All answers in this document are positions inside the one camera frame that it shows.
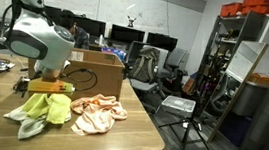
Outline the small orange storage bin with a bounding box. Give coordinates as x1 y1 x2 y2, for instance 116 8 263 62
219 1 245 20

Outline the black tripod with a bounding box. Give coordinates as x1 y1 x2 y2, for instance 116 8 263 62
156 112 214 150

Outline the peach cloth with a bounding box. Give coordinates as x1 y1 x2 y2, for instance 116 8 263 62
67 91 130 141

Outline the black computer monitor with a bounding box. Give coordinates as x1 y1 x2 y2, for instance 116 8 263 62
110 23 147 45
145 31 179 53
42 5 63 25
72 15 107 39

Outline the grey green backpack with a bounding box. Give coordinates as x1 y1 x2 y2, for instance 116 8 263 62
128 45 161 85

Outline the flat orange box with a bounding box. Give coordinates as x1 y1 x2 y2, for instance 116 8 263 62
247 72 269 87

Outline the grey round trash can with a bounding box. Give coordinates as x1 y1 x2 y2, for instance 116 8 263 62
232 79 269 120

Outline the light grey office chair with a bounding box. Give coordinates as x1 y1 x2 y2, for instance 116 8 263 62
122 40 174 111

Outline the white plastic bin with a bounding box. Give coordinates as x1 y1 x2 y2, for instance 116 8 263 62
159 94 197 120

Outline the dog picture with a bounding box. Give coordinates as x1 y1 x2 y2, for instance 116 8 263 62
126 15 138 29

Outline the person in plaid shirt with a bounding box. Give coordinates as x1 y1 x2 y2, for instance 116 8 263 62
56 9 94 51

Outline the yellow cloth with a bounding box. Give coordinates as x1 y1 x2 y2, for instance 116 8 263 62
20 89 74 127

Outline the metal shelf rack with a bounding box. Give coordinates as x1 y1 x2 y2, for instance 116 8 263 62
192 6 269 127

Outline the grey framed mesh chair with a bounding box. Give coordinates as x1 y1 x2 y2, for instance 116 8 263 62
126 39 146 69

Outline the thin black camera cable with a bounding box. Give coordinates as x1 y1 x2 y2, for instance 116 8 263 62
60 65 100 94

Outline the white cloth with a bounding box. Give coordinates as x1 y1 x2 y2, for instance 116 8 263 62
1 104 73 146

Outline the blue product box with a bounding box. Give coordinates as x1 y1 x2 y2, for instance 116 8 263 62
100 45 128 63

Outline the dark grey office chair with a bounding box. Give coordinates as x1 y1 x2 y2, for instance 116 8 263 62
159 46 191 96

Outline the brown cardboard box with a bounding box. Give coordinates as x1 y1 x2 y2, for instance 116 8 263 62
25 42 128 107

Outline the blue floor crate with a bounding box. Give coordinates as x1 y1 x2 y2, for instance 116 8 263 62
217 110 253 148

